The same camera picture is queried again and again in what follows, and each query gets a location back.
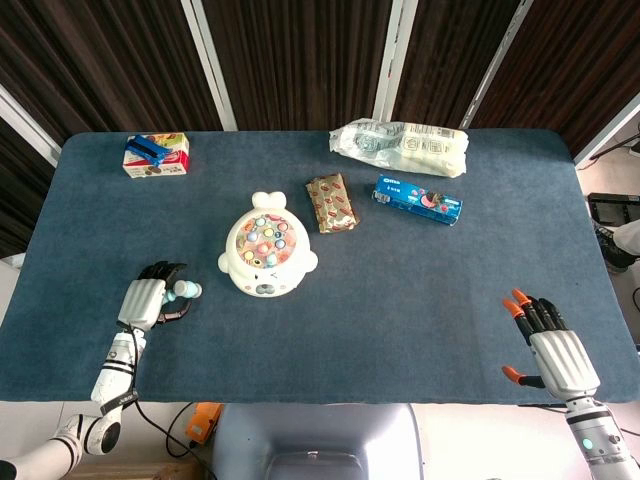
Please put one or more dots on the red white cookie box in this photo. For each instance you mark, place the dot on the red white cookie box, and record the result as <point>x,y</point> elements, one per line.
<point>172,169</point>

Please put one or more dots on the blue cookie box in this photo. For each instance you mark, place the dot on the blue cookie box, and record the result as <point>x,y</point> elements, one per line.
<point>415,200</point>

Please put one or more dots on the blue table cloth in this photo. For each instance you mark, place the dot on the blue table cloth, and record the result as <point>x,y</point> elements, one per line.
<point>400,300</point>

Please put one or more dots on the white partition post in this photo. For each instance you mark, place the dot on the white partition post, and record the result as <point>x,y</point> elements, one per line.
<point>607,132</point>
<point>495,65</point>
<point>27,130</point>
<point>210,65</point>
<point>395,60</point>

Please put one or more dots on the grey robot torso base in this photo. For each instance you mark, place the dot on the grey robot torso base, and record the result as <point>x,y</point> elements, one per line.
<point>320,430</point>

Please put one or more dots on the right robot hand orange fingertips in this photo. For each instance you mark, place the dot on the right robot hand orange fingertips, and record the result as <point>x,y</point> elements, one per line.
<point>565,360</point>

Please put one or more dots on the orange device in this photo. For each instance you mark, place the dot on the orange device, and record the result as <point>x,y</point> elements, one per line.
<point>205,425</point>

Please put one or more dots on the brown cardboard box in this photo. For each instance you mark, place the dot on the brown cardboard box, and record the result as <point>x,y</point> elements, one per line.
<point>140,471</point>

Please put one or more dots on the black shoe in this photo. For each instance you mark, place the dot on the black shoe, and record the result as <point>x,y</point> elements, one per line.
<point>607,250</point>

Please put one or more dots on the gold foil snack pack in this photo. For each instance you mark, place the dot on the gold foil snack pack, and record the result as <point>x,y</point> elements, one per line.
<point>332,202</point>

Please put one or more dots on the white round toy game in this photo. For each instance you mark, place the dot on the white round toy game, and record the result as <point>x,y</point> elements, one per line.
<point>270,285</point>

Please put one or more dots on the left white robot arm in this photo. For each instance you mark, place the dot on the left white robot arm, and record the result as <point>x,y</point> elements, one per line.
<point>115,370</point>

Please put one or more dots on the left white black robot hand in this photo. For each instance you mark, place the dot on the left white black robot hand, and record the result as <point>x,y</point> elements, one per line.
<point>142,300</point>

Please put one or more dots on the small blue toy mallet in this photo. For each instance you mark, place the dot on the small blue toy mallet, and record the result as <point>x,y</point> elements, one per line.
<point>190,289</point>

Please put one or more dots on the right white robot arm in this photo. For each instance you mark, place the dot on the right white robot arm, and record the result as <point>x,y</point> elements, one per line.
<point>597,440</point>

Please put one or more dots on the black floor box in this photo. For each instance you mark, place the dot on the black floor box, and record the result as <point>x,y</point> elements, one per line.
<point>612,207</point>

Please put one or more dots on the white plastic bag package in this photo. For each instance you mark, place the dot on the white plastic bag package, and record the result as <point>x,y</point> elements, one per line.
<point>410,147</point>

